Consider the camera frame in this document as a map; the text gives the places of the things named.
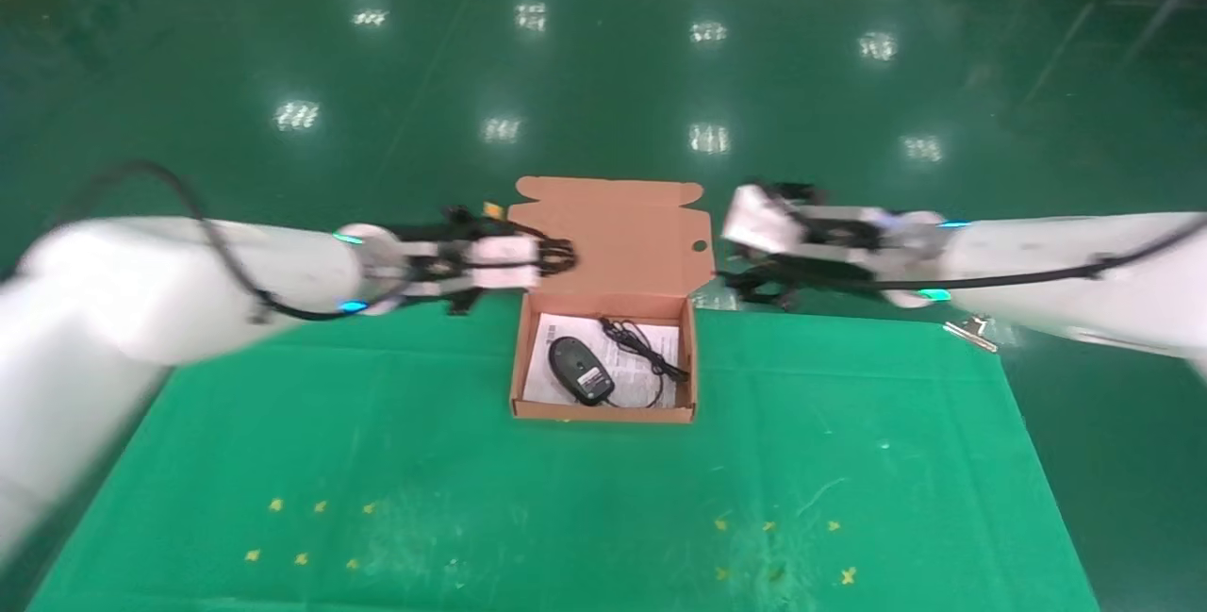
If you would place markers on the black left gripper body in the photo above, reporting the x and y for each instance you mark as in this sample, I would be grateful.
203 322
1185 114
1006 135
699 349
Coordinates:
438 258

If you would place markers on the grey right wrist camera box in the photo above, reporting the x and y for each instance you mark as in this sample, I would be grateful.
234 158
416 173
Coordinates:
764 221

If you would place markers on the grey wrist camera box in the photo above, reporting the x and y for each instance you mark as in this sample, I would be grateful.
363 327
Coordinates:
504 263
764 221

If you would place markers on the open brown cardboard box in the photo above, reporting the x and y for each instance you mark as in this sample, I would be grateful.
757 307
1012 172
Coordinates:
622 235

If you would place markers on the green table mat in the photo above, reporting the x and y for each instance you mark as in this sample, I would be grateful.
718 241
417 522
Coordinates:
566 499

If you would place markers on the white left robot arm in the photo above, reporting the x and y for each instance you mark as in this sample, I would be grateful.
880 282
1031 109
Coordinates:
141 291

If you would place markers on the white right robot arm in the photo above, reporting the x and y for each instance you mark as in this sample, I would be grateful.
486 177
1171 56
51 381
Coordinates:
1066 277

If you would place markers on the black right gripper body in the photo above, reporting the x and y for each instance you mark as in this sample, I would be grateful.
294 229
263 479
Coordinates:
853 249

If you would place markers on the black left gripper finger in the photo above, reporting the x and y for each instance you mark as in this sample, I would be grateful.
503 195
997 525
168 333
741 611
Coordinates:
558 245
558 265

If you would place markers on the white printed instruction sheet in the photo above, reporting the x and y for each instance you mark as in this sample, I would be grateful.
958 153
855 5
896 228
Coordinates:
539 376

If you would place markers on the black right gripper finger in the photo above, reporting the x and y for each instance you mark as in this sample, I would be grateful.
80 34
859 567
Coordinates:
773 296
750 272

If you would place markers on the metal spring clip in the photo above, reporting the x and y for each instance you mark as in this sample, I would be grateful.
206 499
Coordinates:
971 331

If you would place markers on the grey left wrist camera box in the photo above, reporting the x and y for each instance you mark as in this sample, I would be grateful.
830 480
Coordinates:
504 263

